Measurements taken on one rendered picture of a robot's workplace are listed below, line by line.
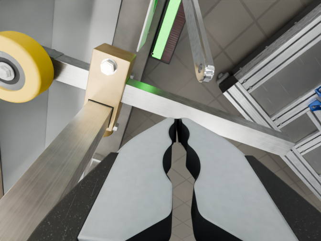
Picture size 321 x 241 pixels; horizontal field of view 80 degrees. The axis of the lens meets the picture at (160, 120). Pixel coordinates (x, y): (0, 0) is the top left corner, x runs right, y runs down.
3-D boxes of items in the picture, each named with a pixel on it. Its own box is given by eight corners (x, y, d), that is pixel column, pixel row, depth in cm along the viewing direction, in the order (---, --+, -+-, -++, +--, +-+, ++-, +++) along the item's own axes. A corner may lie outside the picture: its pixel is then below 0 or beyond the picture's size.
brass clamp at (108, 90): (140, 55, 29) (134, 63, 25) (119, 126, 36) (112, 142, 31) (100, 40, 28) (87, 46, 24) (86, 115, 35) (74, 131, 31)
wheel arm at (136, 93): (284, 129, 34) (298, 144, 31) (272, 144, 36) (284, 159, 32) (33, 39, 29) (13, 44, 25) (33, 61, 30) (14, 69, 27)
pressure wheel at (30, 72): (54, 15, 29) (-6, 18, 19) (88, 63, 32) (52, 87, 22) (18, 42, 31) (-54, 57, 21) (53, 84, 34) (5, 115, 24)
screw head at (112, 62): (119, 61, 25) (116, 63, 24) (115, 76, 26) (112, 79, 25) (102, 55, 25) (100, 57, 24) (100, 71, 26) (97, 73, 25)
